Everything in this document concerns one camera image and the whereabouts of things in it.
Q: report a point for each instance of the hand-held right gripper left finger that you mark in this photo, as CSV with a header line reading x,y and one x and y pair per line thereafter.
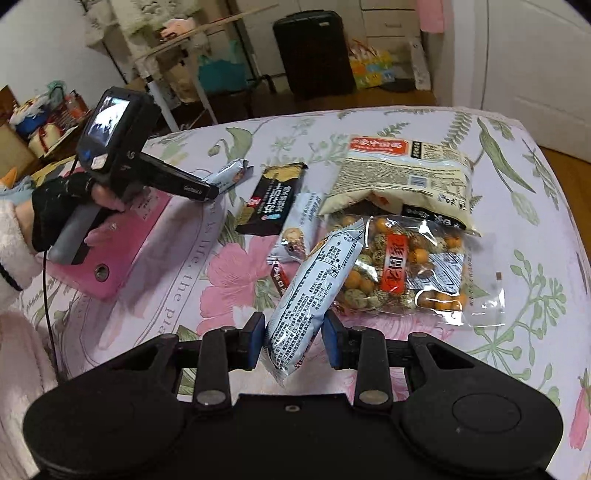
x,y
253,341

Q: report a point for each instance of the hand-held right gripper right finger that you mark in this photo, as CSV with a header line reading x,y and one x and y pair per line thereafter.
x,y
330,339

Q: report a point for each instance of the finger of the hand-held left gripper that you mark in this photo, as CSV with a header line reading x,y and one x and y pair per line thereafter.
x,y
184,182

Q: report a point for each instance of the silver snack bar packet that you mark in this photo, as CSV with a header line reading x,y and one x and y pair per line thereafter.
x,y
304,295
298,221
231,175

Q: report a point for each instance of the small dark red snack packet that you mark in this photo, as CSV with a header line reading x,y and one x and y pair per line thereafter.
x,y
278,279

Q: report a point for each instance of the black and gold snack packet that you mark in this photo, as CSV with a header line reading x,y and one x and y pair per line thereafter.
x,y
272,198

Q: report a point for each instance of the pink cardboard box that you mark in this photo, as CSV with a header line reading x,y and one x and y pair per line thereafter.
x,y
120,258

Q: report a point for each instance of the red label coated peanuts bag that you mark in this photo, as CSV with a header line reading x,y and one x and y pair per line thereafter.
x,y
415,272

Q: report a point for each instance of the large beige snack bag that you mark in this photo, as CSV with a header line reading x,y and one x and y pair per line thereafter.
x,y
406,180

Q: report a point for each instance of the person's left hand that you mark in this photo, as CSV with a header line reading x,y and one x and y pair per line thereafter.
x,y
55,207

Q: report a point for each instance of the white gift box red ribbon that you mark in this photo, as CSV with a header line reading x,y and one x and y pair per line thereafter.
x,y
44,136

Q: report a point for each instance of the blue flower basket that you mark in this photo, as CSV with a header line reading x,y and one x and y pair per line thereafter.
x,y
32,115

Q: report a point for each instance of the light blue cloth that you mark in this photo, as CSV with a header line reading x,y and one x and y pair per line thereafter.
x,y
18,189

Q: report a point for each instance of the teal bag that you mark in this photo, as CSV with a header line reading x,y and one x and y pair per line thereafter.
x,y
221,69

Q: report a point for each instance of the wooden folding table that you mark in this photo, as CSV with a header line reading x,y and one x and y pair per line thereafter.
x,y
184,36

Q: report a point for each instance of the black suitcase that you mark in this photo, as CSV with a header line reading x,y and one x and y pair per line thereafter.
x,y
314,50

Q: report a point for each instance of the colourful cardboard box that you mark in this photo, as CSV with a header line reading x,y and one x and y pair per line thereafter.
x,y
369,67

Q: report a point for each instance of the person's pink fluffy clothing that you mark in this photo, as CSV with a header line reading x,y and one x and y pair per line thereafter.
x,y
23,369

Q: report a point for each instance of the floral bed sheet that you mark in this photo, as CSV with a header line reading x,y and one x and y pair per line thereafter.
x,y
531,221

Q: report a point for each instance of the white drawer cabinet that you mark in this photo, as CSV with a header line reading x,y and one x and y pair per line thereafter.
x,y
388,18

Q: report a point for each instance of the white plastic bag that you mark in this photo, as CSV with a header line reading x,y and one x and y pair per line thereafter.
x,y
419,64

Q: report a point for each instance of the pink hanging bag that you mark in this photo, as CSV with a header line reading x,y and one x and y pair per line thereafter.
x,y
429,14

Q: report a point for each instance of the white door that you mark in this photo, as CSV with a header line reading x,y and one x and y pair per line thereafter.
x,y
531,60

